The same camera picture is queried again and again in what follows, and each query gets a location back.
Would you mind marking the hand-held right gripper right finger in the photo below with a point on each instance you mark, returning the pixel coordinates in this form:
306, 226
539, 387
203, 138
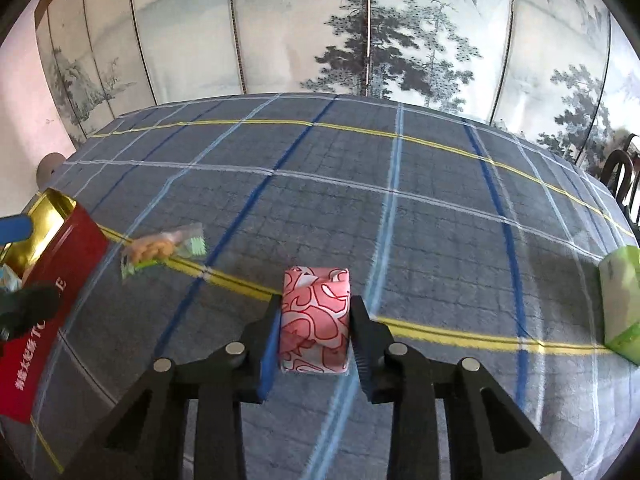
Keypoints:
362, 355

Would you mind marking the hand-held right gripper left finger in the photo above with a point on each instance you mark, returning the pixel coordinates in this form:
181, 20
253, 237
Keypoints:
270, 360

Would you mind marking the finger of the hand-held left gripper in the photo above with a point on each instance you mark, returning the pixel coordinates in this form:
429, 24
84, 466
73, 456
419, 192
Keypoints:
30, 305
15, 227

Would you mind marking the light blue silver snack packet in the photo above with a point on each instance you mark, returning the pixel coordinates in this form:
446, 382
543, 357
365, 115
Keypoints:
9, 280

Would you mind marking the red and gold tin box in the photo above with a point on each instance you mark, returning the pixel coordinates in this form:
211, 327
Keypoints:
55, 280

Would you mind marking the pink patterned snack packet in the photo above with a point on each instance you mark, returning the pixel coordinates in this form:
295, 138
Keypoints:
315, 320

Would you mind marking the blue plaid tablecloth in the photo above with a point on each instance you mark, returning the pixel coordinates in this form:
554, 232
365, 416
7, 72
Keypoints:
400, 220

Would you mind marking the small green-edged snack packet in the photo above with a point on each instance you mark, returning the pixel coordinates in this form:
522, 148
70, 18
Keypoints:
160, 247

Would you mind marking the green tissue pack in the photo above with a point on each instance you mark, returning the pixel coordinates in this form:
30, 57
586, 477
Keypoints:
622, 305

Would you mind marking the dark wooden chair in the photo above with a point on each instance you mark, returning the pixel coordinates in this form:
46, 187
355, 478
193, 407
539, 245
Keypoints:
622, 170

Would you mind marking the painted tree folding screen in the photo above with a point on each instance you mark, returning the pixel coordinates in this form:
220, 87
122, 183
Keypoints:
280, 25

